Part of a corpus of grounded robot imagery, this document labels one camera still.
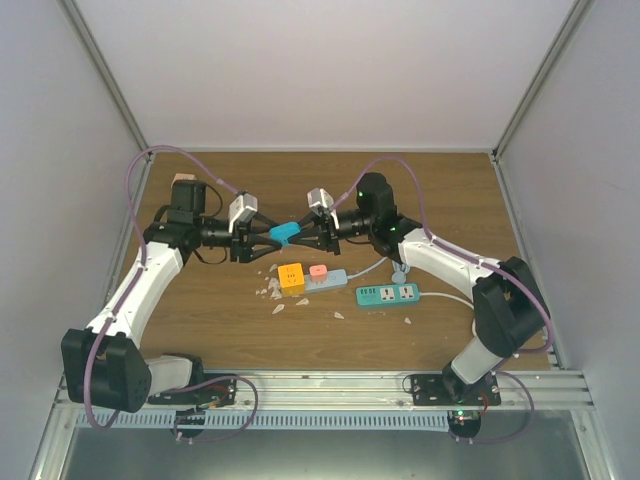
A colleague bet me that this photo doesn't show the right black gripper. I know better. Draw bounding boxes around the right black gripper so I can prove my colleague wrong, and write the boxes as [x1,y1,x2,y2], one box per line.
[288,209,375,256]

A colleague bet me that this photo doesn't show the blue square plug adapter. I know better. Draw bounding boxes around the blue square plug adapter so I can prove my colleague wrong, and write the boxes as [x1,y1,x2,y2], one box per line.
[269,222,301,247]

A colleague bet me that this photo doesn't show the light blue power strip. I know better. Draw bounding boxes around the light blue power strip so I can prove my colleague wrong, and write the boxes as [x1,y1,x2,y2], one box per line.
[304,269,348,294]

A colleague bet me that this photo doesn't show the yellow cube socket adapter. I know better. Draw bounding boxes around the yellow cube socket adapter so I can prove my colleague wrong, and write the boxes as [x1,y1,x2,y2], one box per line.
[277,263,305,297]

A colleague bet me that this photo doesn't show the peach cube plug adapter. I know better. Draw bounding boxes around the peach cube plug adapter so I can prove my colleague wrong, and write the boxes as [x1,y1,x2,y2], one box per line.
[172,173,197,183]

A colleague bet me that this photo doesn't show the teal power strip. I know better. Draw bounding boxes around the teal power strip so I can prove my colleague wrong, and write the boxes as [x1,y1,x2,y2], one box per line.
[355,283,420,308]

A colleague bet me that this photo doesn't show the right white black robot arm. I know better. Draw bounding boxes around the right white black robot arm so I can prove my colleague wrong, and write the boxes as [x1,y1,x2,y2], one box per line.
[290,172,552,405]

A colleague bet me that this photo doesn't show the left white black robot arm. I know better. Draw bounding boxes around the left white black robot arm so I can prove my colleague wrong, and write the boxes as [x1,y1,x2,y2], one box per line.
[61,180,280,413]

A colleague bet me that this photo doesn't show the pink small plug charger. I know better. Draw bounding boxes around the pink small plug charger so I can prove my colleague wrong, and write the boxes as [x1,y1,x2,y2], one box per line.
[309,264,328,283]

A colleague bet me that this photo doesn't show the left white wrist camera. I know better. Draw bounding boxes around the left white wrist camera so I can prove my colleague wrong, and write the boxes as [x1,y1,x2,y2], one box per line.
[228,192,258,233]

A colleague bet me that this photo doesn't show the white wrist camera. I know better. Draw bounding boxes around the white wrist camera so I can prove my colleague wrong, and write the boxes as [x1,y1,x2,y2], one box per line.
[228,192,258,233]
[307,188,334,217]

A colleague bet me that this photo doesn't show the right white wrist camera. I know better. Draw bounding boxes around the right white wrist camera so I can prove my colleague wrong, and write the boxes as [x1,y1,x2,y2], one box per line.
[307,188,334,217]

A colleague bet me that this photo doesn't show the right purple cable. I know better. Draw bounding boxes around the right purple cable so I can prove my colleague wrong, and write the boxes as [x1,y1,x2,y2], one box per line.
[329,156,554,356]

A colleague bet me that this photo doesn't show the purple cable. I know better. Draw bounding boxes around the purple cable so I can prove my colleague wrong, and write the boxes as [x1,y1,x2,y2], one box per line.
[329,156,554,356]
[82,144,241,430]

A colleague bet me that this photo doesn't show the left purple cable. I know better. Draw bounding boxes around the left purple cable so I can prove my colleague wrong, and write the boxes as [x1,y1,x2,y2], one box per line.
[82,144,241,430]

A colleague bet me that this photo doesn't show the aluminium front rail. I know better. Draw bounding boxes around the aluminium front rail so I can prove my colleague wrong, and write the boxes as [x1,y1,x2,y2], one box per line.
[53,367,596,412]

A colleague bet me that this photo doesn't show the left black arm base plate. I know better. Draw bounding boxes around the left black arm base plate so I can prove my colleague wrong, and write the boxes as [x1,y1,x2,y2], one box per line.
[147,373,237,409]

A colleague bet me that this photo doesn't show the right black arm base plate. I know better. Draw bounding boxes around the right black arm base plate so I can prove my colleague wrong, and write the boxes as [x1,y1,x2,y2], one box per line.
[402,373,502,408]

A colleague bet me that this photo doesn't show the grey slotted cable duct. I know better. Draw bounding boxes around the grey slotted cable duct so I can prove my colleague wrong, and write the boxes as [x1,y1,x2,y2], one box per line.
[74,410,450,432]

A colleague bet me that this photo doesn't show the left aluminium corner post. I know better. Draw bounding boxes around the left aluminium corner post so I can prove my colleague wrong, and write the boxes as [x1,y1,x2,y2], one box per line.
[57,0,149,150]

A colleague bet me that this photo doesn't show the aluminium corner post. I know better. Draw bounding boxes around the aluminium corner post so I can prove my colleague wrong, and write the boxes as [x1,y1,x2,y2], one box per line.
[490,0,593,163]
[57,0,149,150]

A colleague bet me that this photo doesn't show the right aluminium corner post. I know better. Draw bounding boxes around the right aluminium corner post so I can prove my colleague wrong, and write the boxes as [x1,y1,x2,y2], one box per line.
[490,0,593,163]

